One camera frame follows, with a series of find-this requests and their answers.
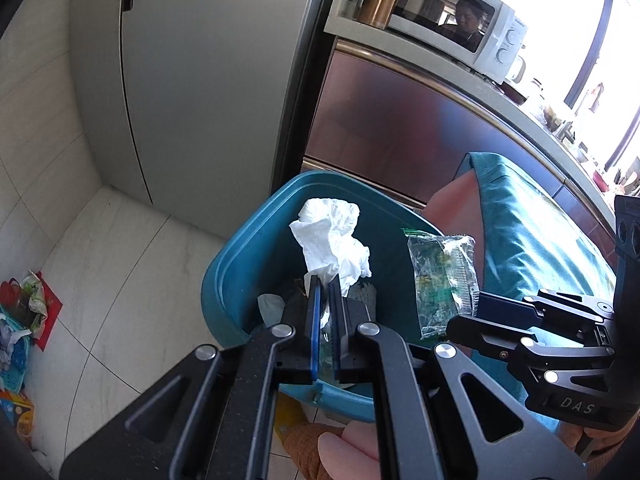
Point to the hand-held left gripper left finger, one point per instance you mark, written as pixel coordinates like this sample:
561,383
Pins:
314,325

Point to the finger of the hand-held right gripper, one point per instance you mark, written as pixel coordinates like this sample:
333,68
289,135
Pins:
500,306
480,332

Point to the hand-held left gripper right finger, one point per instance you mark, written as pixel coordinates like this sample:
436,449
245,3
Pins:
336,330

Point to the white paper cup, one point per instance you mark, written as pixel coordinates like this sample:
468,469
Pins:
270,307

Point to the clear green-printed plastic wrapper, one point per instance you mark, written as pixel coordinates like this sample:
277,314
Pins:
440,280

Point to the white tissue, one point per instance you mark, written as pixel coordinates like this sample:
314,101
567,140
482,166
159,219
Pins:
330,240

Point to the blue plastic trash bin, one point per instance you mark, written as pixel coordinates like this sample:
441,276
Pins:
260,240

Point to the blue floral tablecloth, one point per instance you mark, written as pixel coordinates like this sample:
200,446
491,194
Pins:
525,220

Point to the pink under-tablecloth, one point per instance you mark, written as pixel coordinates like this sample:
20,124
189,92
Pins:
455,210

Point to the pink clothing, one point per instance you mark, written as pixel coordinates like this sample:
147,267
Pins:
350,452

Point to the tan knitted cloth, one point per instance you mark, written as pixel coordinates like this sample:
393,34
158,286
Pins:
300,452

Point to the brown steel base cabinet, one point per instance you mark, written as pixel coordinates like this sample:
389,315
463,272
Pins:
380,110

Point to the white electric kettle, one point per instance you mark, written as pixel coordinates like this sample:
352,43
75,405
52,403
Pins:
517,72

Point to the grey refrigerator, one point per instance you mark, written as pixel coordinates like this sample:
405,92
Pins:
200,85

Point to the white microwave oven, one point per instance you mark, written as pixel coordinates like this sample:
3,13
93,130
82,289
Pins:
500,40

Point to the kitchen window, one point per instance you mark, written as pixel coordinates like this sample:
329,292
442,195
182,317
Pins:
550,10

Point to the colourful packaging pile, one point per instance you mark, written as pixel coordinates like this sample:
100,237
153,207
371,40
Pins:
20,310

